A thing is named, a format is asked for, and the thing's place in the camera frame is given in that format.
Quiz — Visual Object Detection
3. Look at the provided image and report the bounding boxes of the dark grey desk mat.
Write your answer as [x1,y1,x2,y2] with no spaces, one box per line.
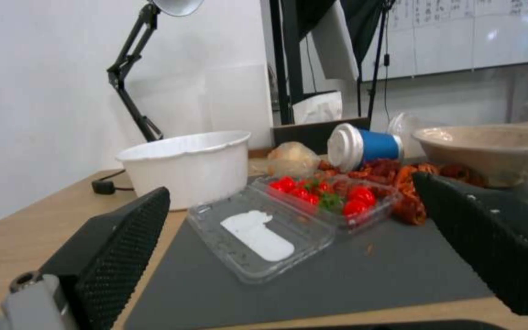
[121,173,496,329]

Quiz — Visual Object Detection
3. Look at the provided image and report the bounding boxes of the clear plastic cup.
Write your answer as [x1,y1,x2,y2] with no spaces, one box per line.
[386,112,428,154]

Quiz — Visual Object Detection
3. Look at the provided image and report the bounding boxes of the black articulated desk lamp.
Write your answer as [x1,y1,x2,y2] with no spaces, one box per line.
[105,0,205,142]

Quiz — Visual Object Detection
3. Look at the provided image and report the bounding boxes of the black softbox light stand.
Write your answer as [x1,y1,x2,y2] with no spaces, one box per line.
[269,0,393,125]

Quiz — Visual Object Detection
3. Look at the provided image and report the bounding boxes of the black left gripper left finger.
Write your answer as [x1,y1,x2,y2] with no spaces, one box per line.
[0,187,171,330]

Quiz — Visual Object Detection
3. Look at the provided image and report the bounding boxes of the whiteboard with writing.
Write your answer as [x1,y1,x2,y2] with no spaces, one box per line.
[360,0,528,83]

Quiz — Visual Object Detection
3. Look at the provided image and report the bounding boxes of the red strawberries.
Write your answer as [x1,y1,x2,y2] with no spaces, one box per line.
[268,176,378,220]

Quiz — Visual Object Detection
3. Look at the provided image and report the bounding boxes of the red crayfish shell pile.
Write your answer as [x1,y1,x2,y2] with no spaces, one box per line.
[317,159,487,226]

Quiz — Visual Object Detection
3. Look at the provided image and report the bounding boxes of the dark brown board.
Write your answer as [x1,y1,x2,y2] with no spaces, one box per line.
[270,116,370,155]

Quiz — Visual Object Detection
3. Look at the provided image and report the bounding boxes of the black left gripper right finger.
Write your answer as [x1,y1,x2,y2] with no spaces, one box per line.
[411,172,528,316]

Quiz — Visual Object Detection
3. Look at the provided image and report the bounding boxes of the clear plastic bag with food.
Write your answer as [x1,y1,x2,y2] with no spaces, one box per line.
[266,141,322,178]

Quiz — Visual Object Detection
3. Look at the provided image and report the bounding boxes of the blue paper coffee cup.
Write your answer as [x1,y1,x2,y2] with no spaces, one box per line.
[327,123,406,171]

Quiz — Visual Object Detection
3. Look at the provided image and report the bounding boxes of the white round plastic bowl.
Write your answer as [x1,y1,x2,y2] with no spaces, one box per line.
[115,130,252,211]

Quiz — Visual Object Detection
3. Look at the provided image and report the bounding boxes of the black lamp power cable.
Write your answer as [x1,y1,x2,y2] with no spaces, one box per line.
[91,169,135,195]

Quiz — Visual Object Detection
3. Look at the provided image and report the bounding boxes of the clear plastic clamshell box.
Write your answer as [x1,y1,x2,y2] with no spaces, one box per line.
[186,173,405,285]

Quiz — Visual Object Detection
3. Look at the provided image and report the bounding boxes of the beige paper bowl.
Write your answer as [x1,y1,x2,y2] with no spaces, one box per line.
[412,125,528,188]

